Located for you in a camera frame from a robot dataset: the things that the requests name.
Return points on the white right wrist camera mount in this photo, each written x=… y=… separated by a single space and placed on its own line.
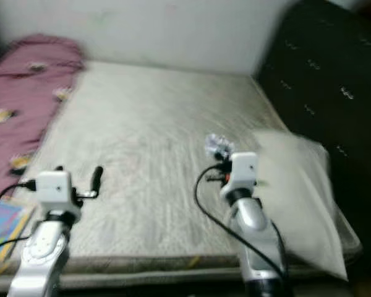
x=244 y=168

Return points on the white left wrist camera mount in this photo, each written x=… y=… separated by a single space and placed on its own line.
x=52 y=189

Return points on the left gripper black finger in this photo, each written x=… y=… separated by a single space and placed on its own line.
x=98 y=178

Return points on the blue and yellow children's book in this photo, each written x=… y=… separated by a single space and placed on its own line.
x=6 y=226

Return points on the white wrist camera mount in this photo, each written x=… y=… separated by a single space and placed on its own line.
x=244 y=168
x=52 y=189

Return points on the white printed pillow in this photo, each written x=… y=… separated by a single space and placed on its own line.
x=297 y=192

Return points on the grey quilted mattress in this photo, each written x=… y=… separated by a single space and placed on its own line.
x=148 y=154

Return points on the pink printed blanket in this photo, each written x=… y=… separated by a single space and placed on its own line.
x=25 y=105

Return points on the black tufted headboard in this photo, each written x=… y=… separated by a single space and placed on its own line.
x=321 y=62

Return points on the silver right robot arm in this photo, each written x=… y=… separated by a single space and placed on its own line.
x=250 y=223

